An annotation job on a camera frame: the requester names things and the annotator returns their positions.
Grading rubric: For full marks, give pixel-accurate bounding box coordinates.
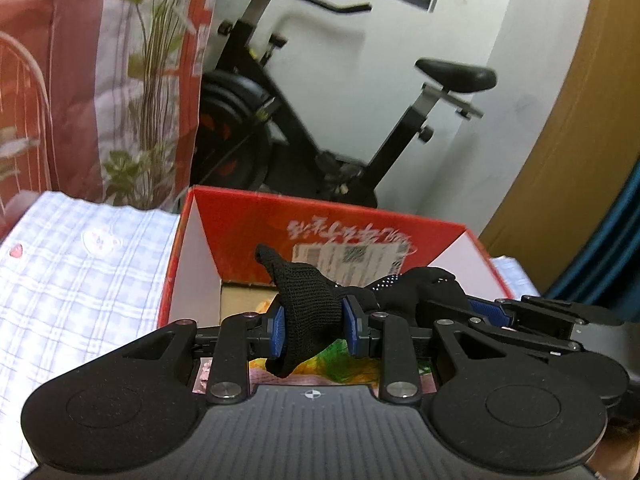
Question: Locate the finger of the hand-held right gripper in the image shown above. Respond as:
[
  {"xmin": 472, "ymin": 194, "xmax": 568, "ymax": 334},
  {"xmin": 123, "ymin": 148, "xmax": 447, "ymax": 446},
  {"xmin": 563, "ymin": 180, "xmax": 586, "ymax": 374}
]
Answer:
[
  {"xmin": 422, "ymin": 299, "xmax": 583, "ymax": 356},
  {"xmin": 470, "ymin": 295, "xmax": 608, "ymax": 330}
]

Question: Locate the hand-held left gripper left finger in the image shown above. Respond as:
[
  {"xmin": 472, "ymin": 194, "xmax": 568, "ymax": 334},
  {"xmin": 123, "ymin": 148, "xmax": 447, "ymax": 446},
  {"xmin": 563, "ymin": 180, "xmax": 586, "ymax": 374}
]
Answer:
[{"xmin": 120, "ymin": 305, "xmax": 287, "ymax": 407}]

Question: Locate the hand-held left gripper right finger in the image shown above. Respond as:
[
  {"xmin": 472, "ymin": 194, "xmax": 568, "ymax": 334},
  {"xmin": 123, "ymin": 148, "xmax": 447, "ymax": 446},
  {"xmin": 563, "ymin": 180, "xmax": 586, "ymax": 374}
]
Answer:
[{"xmin": 342, "ymin": 296, "xmax": 507, "ymax": 405}]

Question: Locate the orange floral quilted cloth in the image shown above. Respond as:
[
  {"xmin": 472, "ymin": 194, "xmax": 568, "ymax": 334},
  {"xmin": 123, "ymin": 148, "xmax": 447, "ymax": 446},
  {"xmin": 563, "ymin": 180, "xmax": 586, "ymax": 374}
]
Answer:
[{"xmin": 247, "ymin": 337, "xmax": 436, "ymax": 386}]

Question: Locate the black knit glove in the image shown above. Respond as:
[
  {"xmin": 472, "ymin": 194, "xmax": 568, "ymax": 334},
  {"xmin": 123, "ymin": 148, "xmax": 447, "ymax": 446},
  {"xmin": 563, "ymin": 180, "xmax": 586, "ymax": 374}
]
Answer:
[{"xmin": 255, "ymin": 244, "xmax": 470, "ymax": 379}]

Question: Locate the pink knit cloth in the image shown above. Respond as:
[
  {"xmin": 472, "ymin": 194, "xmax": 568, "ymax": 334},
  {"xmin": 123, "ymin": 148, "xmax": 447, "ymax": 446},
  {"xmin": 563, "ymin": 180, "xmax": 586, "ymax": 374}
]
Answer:
[{"xmin": 197, "ymin": 357, "xmax": 217, "ymax": 393}]

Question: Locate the strawberry print cardboard box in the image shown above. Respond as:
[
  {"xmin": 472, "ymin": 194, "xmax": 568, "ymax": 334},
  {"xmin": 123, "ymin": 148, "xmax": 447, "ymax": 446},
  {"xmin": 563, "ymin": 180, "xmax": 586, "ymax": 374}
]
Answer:
[{"xmin": 156, "ymin": 185, "xmax": 517, "ymax": 396}]

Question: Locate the dark teal cloth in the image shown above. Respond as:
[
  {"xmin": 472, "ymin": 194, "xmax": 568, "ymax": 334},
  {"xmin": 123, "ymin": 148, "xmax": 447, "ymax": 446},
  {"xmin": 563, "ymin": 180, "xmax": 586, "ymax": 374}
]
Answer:
[{"xmin": 544, "ymin": 160, "xmax": 640, "ymax": 312}]

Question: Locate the wooden door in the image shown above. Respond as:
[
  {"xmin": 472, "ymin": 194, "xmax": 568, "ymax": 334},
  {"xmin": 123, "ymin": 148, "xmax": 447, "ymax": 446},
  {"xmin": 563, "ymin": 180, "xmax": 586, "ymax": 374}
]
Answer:
[{"xmin": 477, "ymin": 0, "xmax": 640, "ymax": 295}]

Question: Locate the black exercise bike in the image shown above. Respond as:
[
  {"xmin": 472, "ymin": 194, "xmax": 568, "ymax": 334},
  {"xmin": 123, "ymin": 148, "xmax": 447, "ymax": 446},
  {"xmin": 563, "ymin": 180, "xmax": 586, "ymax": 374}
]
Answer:
[{"xmin": 192, "ymin": 0, "xmax": 499, "ymax": 209}]

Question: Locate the checked bed sheet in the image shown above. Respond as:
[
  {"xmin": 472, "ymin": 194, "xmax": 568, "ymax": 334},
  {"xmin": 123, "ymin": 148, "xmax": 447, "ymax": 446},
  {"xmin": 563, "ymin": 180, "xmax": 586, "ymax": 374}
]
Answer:
[{"xmin": 0, "ymin": 191, "xmax": 182, "ymax": 480}]

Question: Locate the printed curtain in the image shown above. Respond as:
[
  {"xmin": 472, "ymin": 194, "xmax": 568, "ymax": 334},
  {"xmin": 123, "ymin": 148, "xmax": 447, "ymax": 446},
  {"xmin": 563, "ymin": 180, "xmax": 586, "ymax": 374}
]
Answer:
[{"xmin": 0, "ymin": 0, "xmax": 227, "ymax": 212}]

